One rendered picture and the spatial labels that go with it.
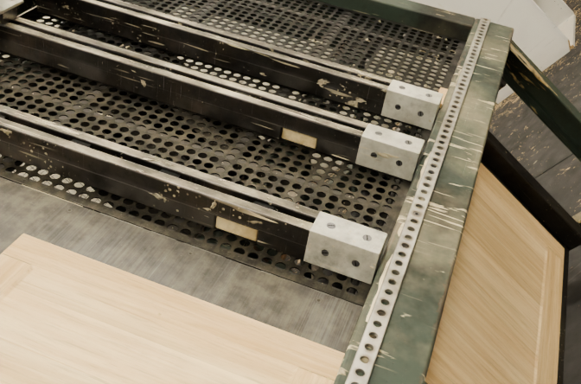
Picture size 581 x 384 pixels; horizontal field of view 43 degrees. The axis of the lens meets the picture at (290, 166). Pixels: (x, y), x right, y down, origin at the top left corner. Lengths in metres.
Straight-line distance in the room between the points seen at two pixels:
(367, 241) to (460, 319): 0.51
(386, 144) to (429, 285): 0.39
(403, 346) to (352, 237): 0.22
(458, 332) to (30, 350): 0.94
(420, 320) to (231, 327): 0.29
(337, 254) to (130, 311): 0.36
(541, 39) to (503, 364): 3.16
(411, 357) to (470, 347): 0.58
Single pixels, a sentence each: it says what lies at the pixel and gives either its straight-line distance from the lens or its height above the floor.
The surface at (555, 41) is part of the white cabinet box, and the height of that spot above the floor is 0.10.
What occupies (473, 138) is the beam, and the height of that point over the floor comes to 0.83.
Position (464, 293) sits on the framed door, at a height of 0.57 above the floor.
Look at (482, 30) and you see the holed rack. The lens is 2.24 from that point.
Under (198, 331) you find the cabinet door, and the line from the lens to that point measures 1.13.
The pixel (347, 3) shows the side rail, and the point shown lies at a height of 1.21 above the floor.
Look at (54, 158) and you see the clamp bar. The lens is 1.43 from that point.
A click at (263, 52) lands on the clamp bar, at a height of 1.29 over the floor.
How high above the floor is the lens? 1.29
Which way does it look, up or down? 8 degrees down
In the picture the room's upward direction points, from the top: 46 degrees counter-clockwise
